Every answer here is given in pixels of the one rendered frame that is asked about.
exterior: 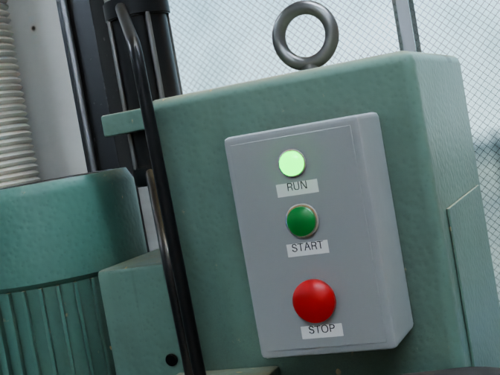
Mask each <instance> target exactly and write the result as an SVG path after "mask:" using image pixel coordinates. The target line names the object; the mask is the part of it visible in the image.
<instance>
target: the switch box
mask: <svg viewBox="0 0 500 375"><path fill-rule="evenodd" d="M288 149H297V150H300V151H301V152H302V153H303V154H304V155H305V157H306V160H307V168H306V170H305V171H304V173H303V174H302V175H301V176H299V177H296V178H289V177H286V176H285V175H284V174H282V172H281V171H280V169H279V166H278V159H279V157H280V155H281V153H282V152H283V151H285V150H288ZM225 151H226V155H227V160H228V169H229V173H230V177H231V185H232V190H233V194H234V202H235V207H236V211H237V219H238V223H239V228H240V236H241V240H242V245H243V253H244V258H245V262H246V270H247V274H248V279H249V286H250V291H251V299H252V303H253V308H254V316H255V321H256V325H257V333H258V337H259V342H260V349H261V354H262V356H263V357H264V358H267V359H269V358H279V357H290V356H309V355H319V354H328V353H347V352H357V351H367V350H386V349H394V348H395V347H397V346H398V344H399V343H400V342H401V341H402V340H403V339H404V337H405V336H406V335H407V334H408V332H409V331H410V330H411V328H412V327H413V324H414V322H413V318H412V314H411V305H410V300H409V296H408V287H407V283H406V274H405V269H404V265H403V256H402V252H401V247H400V238H399V234H398V229H397V221H396V216H395V211H394V203H393V198H392V193H391V185H390V180H389V175H388V167H387V162H386V157H385V149H384V144H383V139H382V131H381V126H380V122H379V116H378V114H377V113H375V112H369V113H364V114H359V115H351V116H346V117H342V118H334V119H330V120H325V121H317V122H312V123H308V124H300V125H296V126H288V127H284V128H279V129H271V130H266V131H262V132H254V133H249V134H245V135H238V136H233V137H228V138H227V139H225ZM310 179H317V182H318V190H319V192H315V193H306V194H301V195H295V196H285V197H280V198H278V193H277V188H276V185H281V184H286V183H291V182H300V181H306V180H310ZM300 203H304V204H308V205H310V206H312V207H313V208H314V209H315V210H316V211H317V213H318V216H319V221H320V223H319V227H318V230H317V232H315V233H314V235H312V236H311V237H308V238H302V239H301V238H298V237H295V236H293V235H292V234H291V233H290V232H289V230H288V229H287V227H286V214H287V212H288V210H289V209H290V208H291V207H292V206H294V205H297V204H300ZM319 240H327V242H328V247H329V251H330V253H323V254H311V255H305V256H299V257H288V253H287V248H286V245H289V244H296V243H307V242H313V241H319ZM309 279H318V280H321V281H323V282H325V283H327V284H328V285H329V286H330V287H331V289H332V290H333V291H334V294H335V297H336V308H335V310H334V312H333V314H332V315H331V316H330V317H329V318H328V319H327V320H325V321H323V322H321V323H310V322H308V321H305V320H303V319H302V318H301V317H300V316H299V315H298V314H297V312H296V311H295V309H294V307H293V303H292V296H293V293H294V291H295V289H296V287H297V286H298V285H299V284H300V283H302V282H304V281H306V280H309ZM338 323H342V329H343V333H344V336H335V337H326V338H317V339H302V334H301V327H306V326H314V325H323V324H338Z"/></svg>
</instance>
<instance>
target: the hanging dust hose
mask: <svg viewBox="0 0 500 375"><path fill-rule="evenodd" d="M5 3H7V0H0V188H5V187H9V186H14V185H21V184H26V183H30V182H38V181H40V180H41V179H40V178H38V177H36V176H37V175H39V172H38V171H36V170H35V169H36V168H38V165H36V164H34V162H35V161H36V160H37V159H36V158H34V157H32V156H34V154H35V152H34V151H32V149H33V148H34V145H32V144H30V142H32V140H33V139H32V138H29V136H30V135H31V134H32V132H29V131H27V130H28V129H29V128H30V127H31V126H29V125H28V124H26V123H27V122H28V121H29V119H27V118H25V116H26V115H27V114H28V113H27V112H25V111H23V110H24V109H26V106H25V105H23V103H24V102H25V99H24V98H22V97H21V96H23V94H24V92H21V91H20V90H21V89H22V88H23V86H21V85H19V83H20V82H21V81H22V80H21V79H19V78H18V76H19V75H20V73H19V72H18V71H16V70H17V69H18V68H19V66H18V65H16V63H17V62H18V60H17V59H16V58H14V57H15V56H16V55H17V53H16V52H15V51H13V50H14V49H15V48H16V46H15V45H11V44H12V43H13V42H14V39H12V38H11V37H12V35H13V33H12V32H11V31H9V30H10V29H11V28H12V26H11V25H9V23H10V22H11V20H10V19H9V18H8V16H9V15H10V13H9V12H7V11H6V10H7V9H8V8H9V7H8V6H7V5H6V4H5Z"/></svg>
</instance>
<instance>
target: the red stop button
mask: <svg viewBox="0 0 500 375"><path fill-rule="evenodd" d="M292 303H293V307H294V309H295V311H296V312H297V314H298V315H299V316H300V317H301V318H302V319H303V320H305V321H308V322H310V323H321V322H323V321H325V320H327V319H328V318H329V317H330V316H331V315H332V314H333V312H334V310H335V308H336V297H335V294H334V291H333V290H332V289H331V287H330V286H329V285H328V284H327V283H325V282H323V281H321V280H318V279H309V280H306V281H304V282H302V283H300V284H299V285H298V286H297V287H296V289H295V291H294V293H293V296H292Z"/></svg>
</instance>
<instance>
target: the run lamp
mask: <svg viewBox="0 0 500 375"><path fill-rule="evenodd" d="M278 166H279V169H280V171H281V172H282V174H284V175H285V176H286V177H289V178H296V177H299V176H301V175H302V174H303V173H304V171H305V170H306V168H307V160H306V157H305V155H304V154H303V153H302V152H301V151H300V150H297V149H288V150H285V151H283V152H282V153H281V155H280V157H279V159H278Z"/></svg>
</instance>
